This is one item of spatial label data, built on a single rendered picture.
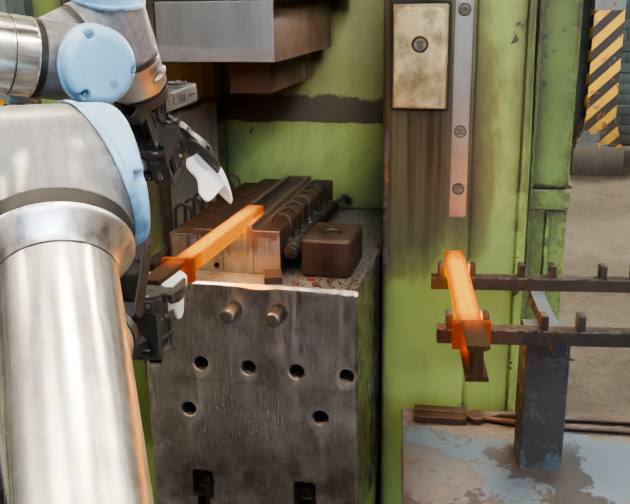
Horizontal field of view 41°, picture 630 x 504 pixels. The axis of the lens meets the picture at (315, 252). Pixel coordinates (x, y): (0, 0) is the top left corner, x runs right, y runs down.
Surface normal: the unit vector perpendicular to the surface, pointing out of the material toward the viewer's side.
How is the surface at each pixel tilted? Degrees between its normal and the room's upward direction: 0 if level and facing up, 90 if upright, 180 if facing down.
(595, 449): 0
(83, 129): 43
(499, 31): 90
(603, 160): 90
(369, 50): 90
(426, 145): 90
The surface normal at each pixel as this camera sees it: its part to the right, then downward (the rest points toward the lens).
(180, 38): -0.23, 0.29
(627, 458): -0.01, -0.96
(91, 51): 0.59, 0.23
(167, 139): -0.13, -0.70
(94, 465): 0.36, -0.61
